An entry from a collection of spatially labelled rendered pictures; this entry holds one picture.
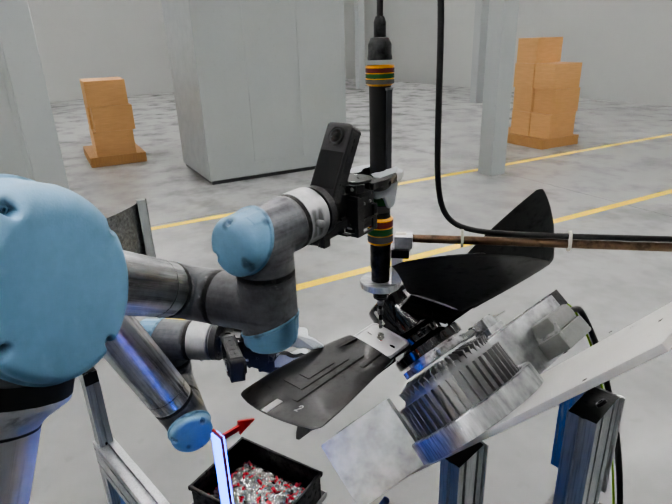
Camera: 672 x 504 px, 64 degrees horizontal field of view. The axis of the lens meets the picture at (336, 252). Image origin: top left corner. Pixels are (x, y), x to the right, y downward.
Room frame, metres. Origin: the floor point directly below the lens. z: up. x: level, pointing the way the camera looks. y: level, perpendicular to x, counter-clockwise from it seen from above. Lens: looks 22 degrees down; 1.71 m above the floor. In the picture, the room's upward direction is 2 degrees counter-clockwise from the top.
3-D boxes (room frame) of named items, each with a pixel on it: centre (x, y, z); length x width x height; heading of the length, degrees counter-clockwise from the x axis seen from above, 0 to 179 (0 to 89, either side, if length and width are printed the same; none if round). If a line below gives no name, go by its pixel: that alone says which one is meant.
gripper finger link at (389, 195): (0.82, -0.09, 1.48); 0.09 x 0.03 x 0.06; 135
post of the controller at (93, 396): (0.99, 0.55, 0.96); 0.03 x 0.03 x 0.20; 43
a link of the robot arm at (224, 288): (0.63, 0.11, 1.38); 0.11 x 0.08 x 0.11; 67
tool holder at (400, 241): (0.85, -0.09, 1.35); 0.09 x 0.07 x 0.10; 78
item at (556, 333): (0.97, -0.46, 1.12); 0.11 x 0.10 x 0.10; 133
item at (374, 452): (0.79, -0.06, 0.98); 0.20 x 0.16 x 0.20; 43
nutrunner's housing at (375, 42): (0.85, -0.08, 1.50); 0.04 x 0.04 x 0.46
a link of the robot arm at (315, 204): (0.68, 0.04, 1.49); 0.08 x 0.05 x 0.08; 53
